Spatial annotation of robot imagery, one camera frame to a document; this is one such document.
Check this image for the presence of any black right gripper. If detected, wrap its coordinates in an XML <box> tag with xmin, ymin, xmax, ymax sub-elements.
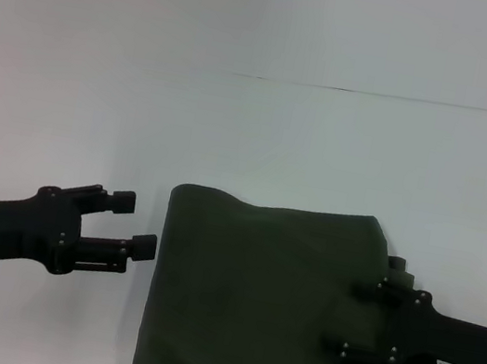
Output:
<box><xmin>317</xmin><ymin>271</ymin><xmax>487</xmax><ymax>364</ymax></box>

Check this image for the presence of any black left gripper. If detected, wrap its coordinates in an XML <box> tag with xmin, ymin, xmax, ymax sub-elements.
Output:
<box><xmin>0</xmin><ymin>166</ymin><xmax>166</xmax><ymax>301</ymax></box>

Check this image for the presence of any dark green FREE t-shirt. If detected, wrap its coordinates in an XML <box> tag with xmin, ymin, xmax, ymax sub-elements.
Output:
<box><xmin>130</xmin><ymin>178</ymin><xmax>471</xmax><ymax>364</ymax></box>

